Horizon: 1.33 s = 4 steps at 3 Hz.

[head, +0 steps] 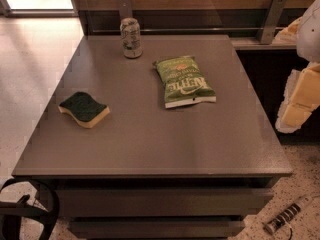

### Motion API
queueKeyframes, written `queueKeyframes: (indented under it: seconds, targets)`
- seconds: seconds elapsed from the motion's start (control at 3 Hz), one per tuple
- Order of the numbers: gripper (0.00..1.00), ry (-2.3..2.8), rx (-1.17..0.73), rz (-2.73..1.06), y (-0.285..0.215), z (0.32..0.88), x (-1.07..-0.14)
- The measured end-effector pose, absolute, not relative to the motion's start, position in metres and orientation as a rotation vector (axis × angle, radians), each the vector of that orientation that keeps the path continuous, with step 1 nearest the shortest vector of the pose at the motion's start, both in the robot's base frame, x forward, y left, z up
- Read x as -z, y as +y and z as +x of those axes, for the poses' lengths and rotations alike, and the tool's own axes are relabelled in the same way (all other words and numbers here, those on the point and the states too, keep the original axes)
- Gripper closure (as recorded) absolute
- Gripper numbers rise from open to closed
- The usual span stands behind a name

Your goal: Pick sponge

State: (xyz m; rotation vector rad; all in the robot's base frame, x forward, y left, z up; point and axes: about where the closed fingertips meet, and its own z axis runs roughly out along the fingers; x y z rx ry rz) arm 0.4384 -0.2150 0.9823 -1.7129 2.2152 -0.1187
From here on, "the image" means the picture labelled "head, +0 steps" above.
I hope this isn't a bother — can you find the silver soda can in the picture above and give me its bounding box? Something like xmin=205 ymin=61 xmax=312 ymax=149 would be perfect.
xmin=120 ymin=18 xmax=143 ymax=59

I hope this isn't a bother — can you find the white power strip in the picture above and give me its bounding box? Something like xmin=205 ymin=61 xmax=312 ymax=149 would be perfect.
xmin=264 ymin=195 xmax=314 ymax=235

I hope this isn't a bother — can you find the right metal bracket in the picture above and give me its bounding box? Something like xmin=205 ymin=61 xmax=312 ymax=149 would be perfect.
xmin=256 ymin=0 xmax=287 ymax=45

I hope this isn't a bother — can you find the upper table drawer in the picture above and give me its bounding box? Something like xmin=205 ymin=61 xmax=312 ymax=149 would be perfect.
xmin=57 ymin=188 xmax=273 ymax=217

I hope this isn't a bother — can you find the green chip bag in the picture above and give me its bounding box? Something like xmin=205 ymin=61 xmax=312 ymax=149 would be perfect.
xmin=153 ymin=56 xmax=216 ymax=109

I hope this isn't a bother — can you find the green and yellow sponge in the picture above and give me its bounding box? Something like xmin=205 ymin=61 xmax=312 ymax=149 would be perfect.
xmin=58 ymin=92 xmax=110 ymax=129

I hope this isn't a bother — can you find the metal bracket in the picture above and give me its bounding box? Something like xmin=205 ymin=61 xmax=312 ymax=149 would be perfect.
xmin=256 ymin=0 xmax=287 ymax=45
xmin=117 ymin=0 xmax=133 ymax=19

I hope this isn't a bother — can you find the left metal bracket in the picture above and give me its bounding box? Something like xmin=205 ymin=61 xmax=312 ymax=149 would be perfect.
xmin=117 ymin=0 xmax=133 ymax=19

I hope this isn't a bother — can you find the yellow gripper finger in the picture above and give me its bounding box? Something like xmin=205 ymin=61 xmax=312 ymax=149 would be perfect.
xmin=275 ymin=17 xmax=301 ymax=43
xmin=275 ymin=63 xmax=320 ymax=133

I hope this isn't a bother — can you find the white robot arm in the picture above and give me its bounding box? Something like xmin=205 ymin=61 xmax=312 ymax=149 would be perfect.
xmin=275 ymin=0 xmax=320 ymax=133

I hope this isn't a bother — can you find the metal wall rail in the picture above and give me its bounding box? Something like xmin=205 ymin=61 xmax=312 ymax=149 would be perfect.
xmin=87 ymin=27 xmax=270 ymax=37

